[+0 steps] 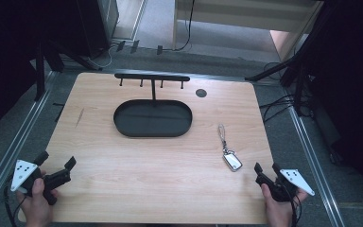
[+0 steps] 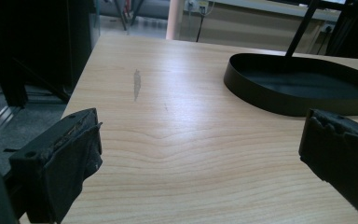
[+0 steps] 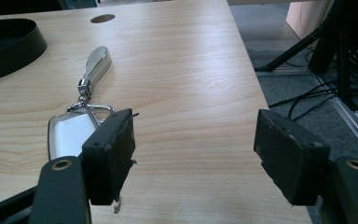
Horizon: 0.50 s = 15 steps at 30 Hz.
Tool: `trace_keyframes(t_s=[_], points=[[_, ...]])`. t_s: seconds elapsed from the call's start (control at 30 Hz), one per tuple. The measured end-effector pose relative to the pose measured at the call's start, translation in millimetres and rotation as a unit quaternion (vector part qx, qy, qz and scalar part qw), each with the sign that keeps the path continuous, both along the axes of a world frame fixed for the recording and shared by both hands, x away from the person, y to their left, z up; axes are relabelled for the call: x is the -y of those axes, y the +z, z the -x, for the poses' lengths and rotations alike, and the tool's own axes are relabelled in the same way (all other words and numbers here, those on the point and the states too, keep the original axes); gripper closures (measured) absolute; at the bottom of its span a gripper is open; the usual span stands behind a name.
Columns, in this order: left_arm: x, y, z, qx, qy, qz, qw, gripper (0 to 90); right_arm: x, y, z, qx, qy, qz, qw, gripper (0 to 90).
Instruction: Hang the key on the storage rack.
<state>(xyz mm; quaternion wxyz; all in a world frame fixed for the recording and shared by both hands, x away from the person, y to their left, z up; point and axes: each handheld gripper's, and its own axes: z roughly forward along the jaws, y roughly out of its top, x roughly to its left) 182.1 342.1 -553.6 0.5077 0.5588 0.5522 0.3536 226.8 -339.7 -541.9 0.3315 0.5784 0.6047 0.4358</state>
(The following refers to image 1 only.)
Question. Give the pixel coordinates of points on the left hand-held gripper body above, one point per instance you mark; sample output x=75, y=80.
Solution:
x=23, y=171

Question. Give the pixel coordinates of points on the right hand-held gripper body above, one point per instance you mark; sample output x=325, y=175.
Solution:
x=294, y=179

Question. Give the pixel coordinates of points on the black key rack with tray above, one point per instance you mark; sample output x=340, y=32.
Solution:
x=152, y=118

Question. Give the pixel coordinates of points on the person's right hand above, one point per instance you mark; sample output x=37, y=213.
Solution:
x=280, y=213

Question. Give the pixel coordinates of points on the person's left hand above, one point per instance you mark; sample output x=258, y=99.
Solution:
x=38, y=208

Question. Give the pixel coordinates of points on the black metal stand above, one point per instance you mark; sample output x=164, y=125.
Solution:
x=40, y=72
x=297, y=82

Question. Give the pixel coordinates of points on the dark round table grommet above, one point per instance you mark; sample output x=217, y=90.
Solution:
x=201, y=93

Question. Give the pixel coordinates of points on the dark cabinet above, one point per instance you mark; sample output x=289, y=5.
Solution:
x=97, y=25

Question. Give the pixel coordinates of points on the white cabinet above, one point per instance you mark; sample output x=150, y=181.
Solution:
x=233, y=15

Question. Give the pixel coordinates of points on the metal floor rail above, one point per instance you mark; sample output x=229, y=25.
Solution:
x=15, y=142
x=315, y=164

